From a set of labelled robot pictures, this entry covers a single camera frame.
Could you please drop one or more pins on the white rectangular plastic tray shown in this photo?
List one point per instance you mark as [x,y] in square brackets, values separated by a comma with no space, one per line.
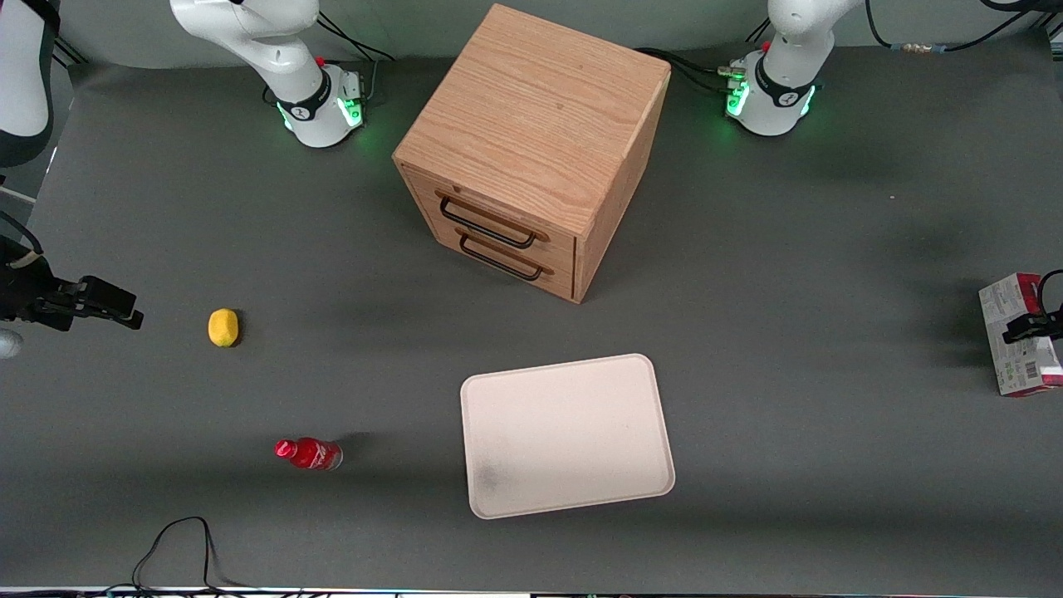
[565,436]

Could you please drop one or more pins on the yellow lemon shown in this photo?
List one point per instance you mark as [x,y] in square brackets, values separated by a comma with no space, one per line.
[222,327]

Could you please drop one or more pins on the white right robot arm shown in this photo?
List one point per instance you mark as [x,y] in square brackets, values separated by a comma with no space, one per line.
[291,66]

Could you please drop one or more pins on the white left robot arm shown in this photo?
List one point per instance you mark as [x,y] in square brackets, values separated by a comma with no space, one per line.
[781,75]

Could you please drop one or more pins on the red soda bottle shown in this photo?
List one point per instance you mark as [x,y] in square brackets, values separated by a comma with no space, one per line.
[311,453]

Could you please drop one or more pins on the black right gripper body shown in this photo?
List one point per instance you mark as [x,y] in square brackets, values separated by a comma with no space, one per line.
[25,292]

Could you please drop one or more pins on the wooden two-drawer cabinet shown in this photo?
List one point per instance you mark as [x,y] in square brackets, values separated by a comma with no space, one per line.
[531,124]

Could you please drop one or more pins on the red tartan cookie box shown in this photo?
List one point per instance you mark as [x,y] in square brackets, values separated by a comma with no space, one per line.
[1017,370]

